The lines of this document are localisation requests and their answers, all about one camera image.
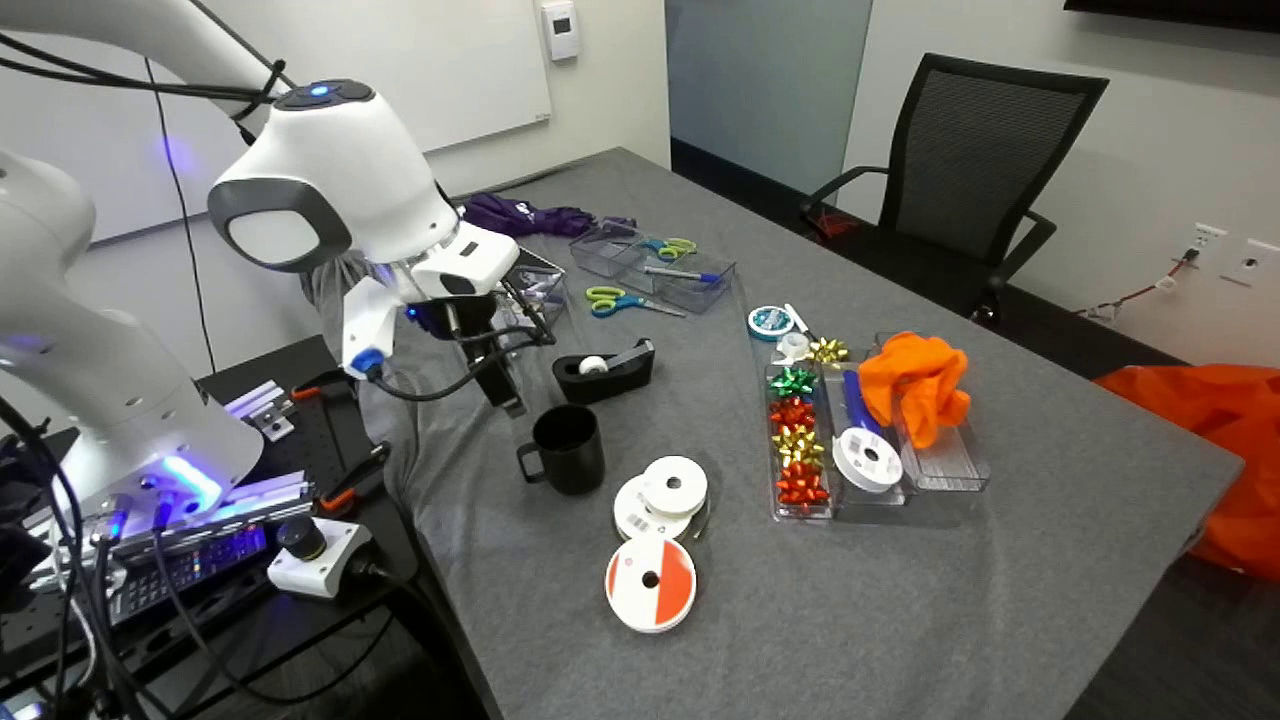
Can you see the orange tissue paper bundle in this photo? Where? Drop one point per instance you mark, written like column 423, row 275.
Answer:
column 915, row 382

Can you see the black mesh office chair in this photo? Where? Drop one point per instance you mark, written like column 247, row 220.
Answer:
column 981, row 145

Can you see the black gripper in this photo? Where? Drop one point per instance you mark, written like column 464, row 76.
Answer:
column 475, row 322

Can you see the clear box of gift bows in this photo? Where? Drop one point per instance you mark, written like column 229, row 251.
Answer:
column 802, row 453

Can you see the orange bag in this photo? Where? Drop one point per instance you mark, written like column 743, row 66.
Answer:
column 1232, row 440

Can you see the white emergency stop box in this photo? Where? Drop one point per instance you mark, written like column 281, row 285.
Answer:
column 318, row 563

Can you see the orange and white ribbon spool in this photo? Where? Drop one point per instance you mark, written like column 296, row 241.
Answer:
column 648, row 585

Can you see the black tape dispenser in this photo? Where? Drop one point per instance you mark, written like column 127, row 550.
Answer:
column 601, row 375

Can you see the white wall outlet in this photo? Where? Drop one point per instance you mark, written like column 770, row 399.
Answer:
column 1208, row 241
column 1262, row 262

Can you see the white wall whiteboard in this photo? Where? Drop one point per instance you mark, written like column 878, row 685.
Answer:
column 464, row 66

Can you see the gold gift bow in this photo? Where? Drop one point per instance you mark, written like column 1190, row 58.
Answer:
column 802, row 450

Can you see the black wall television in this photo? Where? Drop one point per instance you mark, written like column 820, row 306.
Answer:
column 1185, row 11

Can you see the green gift bow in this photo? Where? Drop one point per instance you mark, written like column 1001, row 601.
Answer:
column 795, row 382

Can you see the black robot cart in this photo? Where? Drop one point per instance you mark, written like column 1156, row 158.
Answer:
column 304, row 664

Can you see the yellow gift bow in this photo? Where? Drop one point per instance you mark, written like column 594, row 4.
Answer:
column 830, row 353

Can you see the light blue ribbon spool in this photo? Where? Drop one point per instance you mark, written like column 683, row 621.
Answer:
column 770, row 322

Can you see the clear box with blue ribbon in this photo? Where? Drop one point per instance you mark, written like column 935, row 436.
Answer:
column 850, row 400

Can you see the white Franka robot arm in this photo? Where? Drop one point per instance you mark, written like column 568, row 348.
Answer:
column 344, row 161

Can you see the silver gift bow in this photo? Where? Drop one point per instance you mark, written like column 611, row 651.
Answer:
column 789, row 344

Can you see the red gift bow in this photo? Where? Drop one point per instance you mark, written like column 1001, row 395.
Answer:
column 795, row 413
column 802, row 485

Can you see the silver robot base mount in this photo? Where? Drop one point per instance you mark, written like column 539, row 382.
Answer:
column 202, row 533

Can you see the white wall thermostat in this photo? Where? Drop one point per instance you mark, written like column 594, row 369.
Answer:
column 561, row 31

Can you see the black mug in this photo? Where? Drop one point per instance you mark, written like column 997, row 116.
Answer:
column 568, row 450

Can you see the grey tablecloth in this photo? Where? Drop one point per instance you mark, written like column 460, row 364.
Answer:
column 825, row 601

